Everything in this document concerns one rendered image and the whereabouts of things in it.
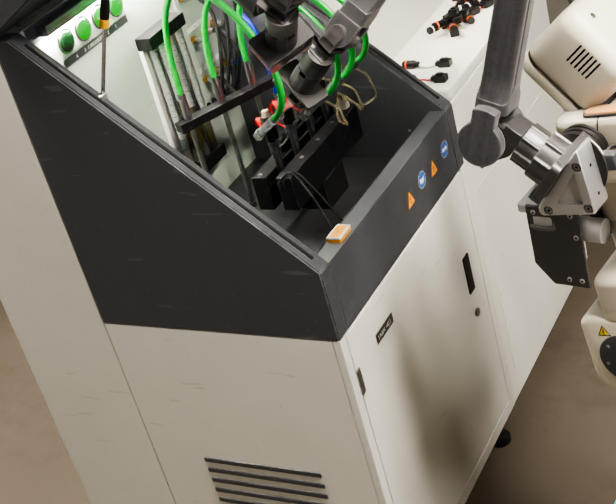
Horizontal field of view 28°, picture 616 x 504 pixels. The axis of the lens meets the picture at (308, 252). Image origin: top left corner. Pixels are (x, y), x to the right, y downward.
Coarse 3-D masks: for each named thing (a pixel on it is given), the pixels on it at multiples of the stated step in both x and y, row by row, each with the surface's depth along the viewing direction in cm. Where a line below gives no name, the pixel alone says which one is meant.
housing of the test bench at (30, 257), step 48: (0, 96) 246; (0, 144) 253; (0, 192) 262; (48, 192) 255; (0, 240) 270; (48, 240) 263; (0, 288) 280; (48, 288) 272; (48, 336) 282; (96, 336) 274; (48, 384) 292; (96, 384) 284; (96, 432) 294; (144, 432) 286; (96, 480) 306; (144, 480) 297
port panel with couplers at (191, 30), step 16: (176, 0) 282; (192, 0) 287; (192, 16) 288; (208, 16) 293; (192, 32) 288; (208, 32) 289; (192, 48) 288; (224, 64) 298; (208, 80) 292; (208, 96) 294
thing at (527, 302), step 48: (336, 0) 292; (432, 0) 328; (384, 48) 305; (528, 48) 326; (528, 96) 328; (480, 192) 301; (480, 240) 303; (528, 240) 331; (528, 288) 332; (528, 336) 334
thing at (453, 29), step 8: (464, 0) 319; (472, 0) 320; (480, 0) 322; (488, 0) 320; (456, 8) 311; (464, 8) 315; (472, 8) 317; (480, 8) 320; (448, 16) 312; (456, 16) 311; (464, 16) 314; (472, 16) 313; (432, 24) 310; (440, 24) 310; (448, 24) 312; (432, 32) 309; (456, 32) 308
